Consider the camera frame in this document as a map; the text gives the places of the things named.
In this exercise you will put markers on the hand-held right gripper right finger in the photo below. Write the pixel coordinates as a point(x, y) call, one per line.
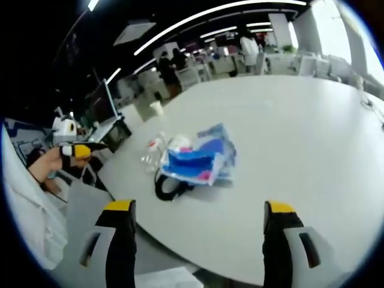
point(279, 252)

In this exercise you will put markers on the clear plastic packaging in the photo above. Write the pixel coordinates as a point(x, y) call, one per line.
point(153, 153)

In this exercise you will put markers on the white table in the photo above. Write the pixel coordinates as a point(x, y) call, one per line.
point(300, 150)

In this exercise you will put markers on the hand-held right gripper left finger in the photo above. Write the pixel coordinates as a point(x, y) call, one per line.
point(120, 252)

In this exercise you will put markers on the clear blue-printed plastic bag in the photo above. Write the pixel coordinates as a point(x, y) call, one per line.
point(219, 141)

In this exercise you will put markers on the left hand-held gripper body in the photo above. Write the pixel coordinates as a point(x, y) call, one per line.
point(64, 129)

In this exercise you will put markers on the person's left hand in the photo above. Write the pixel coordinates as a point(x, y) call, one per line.
point(51, 163)

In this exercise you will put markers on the blue plastic packet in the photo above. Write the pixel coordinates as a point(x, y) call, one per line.
point(187, 163)

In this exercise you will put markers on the long ceiling light strip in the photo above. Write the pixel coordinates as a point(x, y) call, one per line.
point(210, 18)

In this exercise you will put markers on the dark computer monitor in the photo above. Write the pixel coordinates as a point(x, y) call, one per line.
point(103, 102)

